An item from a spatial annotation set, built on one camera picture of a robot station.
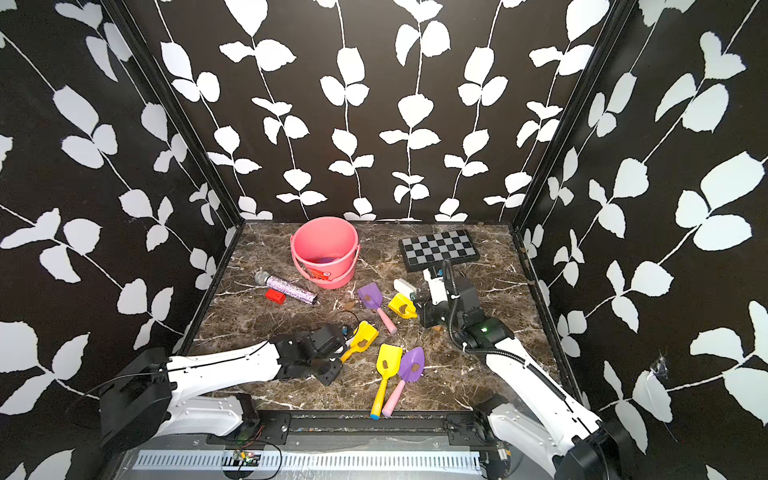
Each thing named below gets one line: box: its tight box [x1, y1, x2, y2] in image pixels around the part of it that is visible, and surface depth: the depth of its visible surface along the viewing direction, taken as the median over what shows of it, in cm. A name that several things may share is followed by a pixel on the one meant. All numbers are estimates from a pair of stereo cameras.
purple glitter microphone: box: [254, 271, 318, 305], surface depth 100 cm
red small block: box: [265, 288, 287, 305], surface depth 100 cm
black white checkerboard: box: [399, 229, 481, 273], surface depth 113 cm
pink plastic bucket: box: [290, 216, 361, 290], surface depth 97 cm
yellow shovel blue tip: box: [370, 344, 403, 420], surface depth 86 cm
